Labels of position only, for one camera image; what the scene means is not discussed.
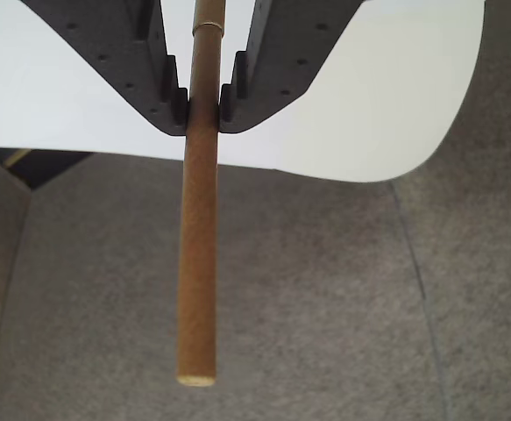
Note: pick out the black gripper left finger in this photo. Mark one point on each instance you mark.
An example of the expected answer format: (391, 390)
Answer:
(119, 48)

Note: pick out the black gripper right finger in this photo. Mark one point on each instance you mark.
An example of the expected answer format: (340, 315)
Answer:
(290, 48)

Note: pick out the brown cardboard pen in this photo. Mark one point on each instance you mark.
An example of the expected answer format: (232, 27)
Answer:
(198, 263)

